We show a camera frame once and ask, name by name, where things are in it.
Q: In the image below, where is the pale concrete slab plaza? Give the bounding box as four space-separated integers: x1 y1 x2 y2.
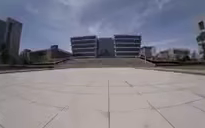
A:
0 67 205 128

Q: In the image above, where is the tall dark building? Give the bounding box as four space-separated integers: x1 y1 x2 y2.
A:
0 14 24 65

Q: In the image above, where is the low brown building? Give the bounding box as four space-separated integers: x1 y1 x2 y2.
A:
20 44 73 64

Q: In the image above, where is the small grey building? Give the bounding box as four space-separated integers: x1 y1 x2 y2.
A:
140 45 156 59

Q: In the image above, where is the wide stone stairway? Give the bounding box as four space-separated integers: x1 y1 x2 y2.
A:
53 57 156 70

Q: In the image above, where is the large banded central building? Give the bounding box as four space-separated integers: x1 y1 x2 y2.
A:
70 34 143 59

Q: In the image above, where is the low distant building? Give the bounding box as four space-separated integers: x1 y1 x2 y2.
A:
158 48 192 61

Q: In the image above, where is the low dark wall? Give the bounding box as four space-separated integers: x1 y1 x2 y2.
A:
0 58 71 76
139 55 205 78

